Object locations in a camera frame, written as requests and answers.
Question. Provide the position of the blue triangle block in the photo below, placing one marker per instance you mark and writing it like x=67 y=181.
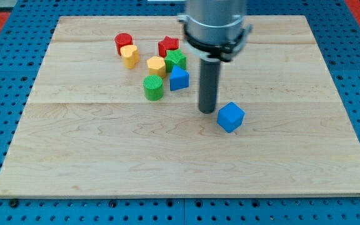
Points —
x=179 y=79

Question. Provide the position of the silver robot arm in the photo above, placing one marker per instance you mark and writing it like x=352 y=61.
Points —
x=215 y=32

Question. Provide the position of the green star block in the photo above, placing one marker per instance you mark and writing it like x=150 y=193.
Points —
x=175 y=58

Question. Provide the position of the blue cube block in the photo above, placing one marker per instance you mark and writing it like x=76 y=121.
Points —
x=230 y=117

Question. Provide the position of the yellow heart block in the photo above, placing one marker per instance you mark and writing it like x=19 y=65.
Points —
x=130 y=56

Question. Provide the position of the light wooden board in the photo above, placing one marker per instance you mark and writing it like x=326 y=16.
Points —
x=88 y=132

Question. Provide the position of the red cylinder block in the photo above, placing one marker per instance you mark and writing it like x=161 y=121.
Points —
x=122 y=39

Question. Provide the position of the green cylinder block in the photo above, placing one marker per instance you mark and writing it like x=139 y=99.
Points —
x=153 y=87

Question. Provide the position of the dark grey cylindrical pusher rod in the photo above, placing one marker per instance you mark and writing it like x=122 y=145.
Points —
x=208 y=85

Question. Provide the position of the yellow hexagon block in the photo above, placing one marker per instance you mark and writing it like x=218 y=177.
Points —
x=156 y=66

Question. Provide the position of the red star block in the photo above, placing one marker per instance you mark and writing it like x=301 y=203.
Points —
x=167 y=44

